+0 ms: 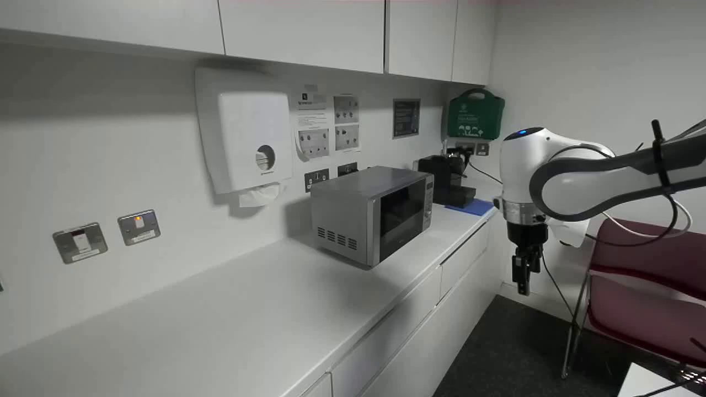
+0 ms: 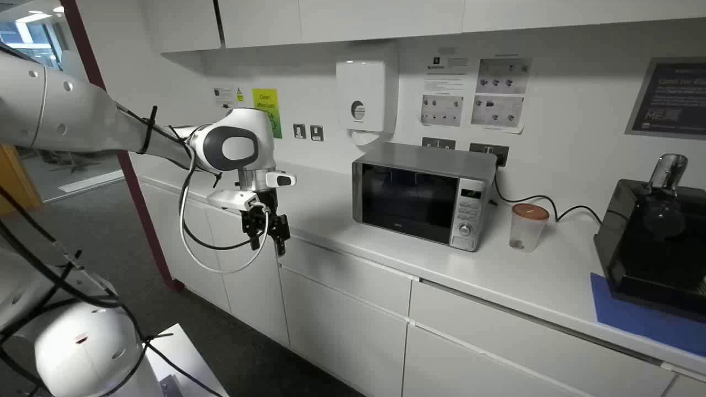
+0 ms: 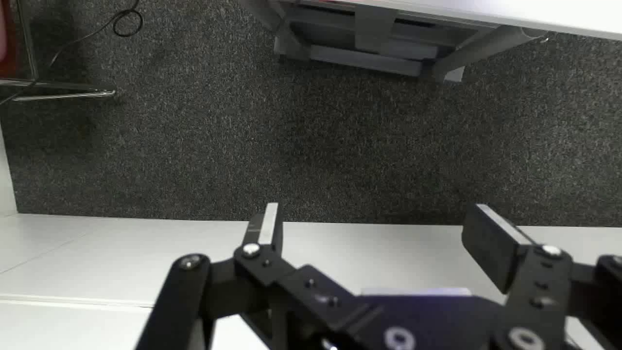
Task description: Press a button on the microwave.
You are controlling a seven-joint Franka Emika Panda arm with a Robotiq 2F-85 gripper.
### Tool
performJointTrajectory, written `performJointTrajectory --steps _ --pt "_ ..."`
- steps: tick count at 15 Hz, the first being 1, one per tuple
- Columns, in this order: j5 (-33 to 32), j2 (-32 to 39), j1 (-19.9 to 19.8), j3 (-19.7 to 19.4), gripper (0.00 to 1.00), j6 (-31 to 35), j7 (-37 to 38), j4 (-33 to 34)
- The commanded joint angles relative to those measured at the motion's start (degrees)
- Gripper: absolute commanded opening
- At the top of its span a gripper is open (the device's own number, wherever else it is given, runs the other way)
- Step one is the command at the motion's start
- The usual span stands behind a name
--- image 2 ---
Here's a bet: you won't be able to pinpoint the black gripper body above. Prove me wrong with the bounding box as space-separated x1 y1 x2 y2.
248 187 284 218

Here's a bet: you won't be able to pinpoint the silver microwave oven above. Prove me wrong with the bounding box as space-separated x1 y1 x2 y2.
351 142 500 253

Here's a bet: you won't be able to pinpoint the white robot base platform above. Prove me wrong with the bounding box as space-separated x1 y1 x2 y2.
142 323 231 397

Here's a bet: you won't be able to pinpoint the white base cabinets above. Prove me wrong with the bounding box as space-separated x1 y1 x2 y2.
138 175 706 397

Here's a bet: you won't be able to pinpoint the white paper towel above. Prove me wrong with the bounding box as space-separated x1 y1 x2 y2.
346 131 387 150

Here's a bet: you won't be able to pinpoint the white paper towel dispenser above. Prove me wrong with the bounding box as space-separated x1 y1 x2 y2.
335 58 389 137

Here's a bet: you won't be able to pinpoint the tall white instruction poster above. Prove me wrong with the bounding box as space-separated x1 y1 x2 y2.
419 52 474 131

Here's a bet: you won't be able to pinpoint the brown wooden furniture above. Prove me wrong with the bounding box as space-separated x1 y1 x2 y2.
0 144 44 218

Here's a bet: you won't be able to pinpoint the clear cup with brown lid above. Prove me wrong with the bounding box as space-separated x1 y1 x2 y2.
507 202 551 253

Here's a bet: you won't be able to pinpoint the small white picture poster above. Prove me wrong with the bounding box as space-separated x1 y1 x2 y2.
470 92 528 134

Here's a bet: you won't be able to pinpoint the small grey picture poster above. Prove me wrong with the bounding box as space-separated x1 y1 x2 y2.
474 55 533 95

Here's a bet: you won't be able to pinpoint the blue mat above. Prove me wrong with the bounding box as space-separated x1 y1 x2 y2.
588 271 706 360

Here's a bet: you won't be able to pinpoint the black coffee machine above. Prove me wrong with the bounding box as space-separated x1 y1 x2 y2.
594 150 706 323

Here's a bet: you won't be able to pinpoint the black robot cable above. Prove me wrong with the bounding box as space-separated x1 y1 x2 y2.
138 106 261 253

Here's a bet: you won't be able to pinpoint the green yellow wall sign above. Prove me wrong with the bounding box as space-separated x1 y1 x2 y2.
252 86 284 142

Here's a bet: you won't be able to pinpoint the maroon door frame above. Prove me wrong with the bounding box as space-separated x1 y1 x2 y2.
59 0 184 293

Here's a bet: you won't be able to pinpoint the small white wall label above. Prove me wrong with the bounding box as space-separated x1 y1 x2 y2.
211 86 248 109

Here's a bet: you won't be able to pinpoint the dark double wall socket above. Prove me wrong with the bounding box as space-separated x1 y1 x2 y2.
470 142 511 169
419 134 459 152

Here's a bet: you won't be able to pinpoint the white wall cabinets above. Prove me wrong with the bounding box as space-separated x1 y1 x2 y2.
142 0 706 55

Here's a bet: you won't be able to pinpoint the black microwave power cable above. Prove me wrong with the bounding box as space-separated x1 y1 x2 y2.
492 172 606 228

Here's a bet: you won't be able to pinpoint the dark framed wall notice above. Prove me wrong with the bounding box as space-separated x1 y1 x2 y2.
625 55 706 139

